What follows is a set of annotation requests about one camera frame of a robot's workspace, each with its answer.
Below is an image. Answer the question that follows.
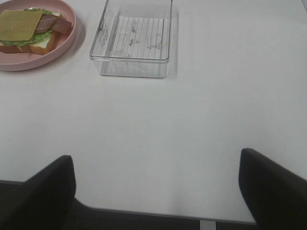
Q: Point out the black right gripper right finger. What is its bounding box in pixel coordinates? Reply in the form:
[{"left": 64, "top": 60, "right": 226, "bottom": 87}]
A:
[{"left": 238, "top": 148, "right": 307, "bottom": 230}]

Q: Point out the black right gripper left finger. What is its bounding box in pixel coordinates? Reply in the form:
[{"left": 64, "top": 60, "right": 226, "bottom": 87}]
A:
[{"left": 0, "top": 155, "right": 76, "bottom": 230}]

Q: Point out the white bread slice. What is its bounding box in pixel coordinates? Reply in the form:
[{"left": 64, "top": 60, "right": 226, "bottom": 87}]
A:
[{"left": 0, "top": 8, "right": 64, "bottom": 55}]

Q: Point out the green lettuce leaf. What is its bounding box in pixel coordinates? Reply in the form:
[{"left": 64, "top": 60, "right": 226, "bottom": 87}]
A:
[{"left": 0, "top": 8, "right": 52, "bottom": 49}]

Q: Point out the wavy bacon strip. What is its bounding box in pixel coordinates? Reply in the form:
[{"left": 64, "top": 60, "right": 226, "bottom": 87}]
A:
[{"left": 50, "top": 16, "right": 71, "bottom": 34}]

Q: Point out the yellow cheese slice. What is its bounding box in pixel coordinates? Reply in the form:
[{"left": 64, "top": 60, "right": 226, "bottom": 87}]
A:
[{"left": 0, "top": 10, "right": 43, "bottom": 41}]

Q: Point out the curled bacon strip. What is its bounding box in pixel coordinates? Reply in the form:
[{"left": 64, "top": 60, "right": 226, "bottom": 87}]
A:
[{"left": 34, "top": 14, "right": 58, "bottom": 34}]

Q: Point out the pink round plate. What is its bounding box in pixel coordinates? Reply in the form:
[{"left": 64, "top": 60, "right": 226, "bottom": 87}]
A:
[{"left": 0, "top": 0, "right": 78, "bottom": 71}]

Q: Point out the clear right plastic tray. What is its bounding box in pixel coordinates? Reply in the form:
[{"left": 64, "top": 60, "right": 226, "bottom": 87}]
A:
[{"left": 89, "top": 0, "right": 173, "bottom": 79}]

